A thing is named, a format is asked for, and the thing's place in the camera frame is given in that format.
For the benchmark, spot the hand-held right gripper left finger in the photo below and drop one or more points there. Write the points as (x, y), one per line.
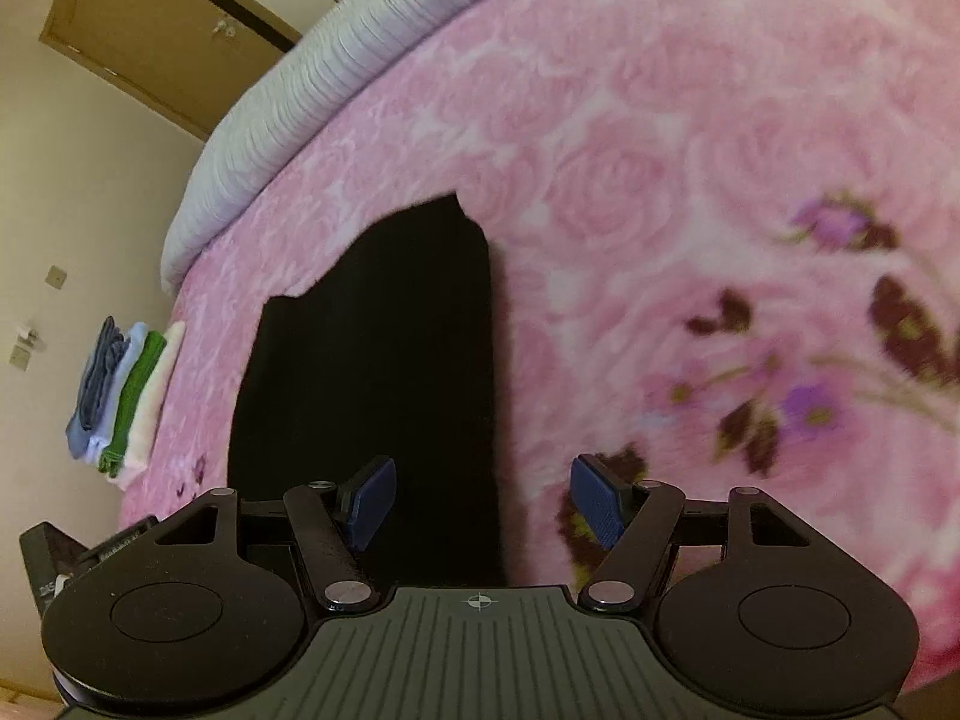
(375, 499)

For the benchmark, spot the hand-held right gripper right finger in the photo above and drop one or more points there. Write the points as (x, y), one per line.
(596, 502)

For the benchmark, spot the black button cardigan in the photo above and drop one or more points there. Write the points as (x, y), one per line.
(375, 360)

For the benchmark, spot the stack of folded clothes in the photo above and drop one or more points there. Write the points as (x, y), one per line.
(154, 397)

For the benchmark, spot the light blue folded garment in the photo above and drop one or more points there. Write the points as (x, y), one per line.
(112, 397)

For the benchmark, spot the green folded garment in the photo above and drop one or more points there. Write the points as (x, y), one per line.
(131, 397)

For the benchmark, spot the navy folded garment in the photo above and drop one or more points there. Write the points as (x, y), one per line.
(101, 367)

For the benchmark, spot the pink rose print blanket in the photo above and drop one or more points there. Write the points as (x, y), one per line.
(675, 202)

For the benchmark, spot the lilac striped duvet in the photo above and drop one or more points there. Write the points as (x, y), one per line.
(300, 105)

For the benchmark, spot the brown wooden door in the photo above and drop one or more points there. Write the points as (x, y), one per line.
(172, 22)

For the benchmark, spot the beige wall switch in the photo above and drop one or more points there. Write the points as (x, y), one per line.
(55, 277)
(20, 358)

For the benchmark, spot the white wall plug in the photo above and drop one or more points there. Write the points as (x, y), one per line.
(31, 334)

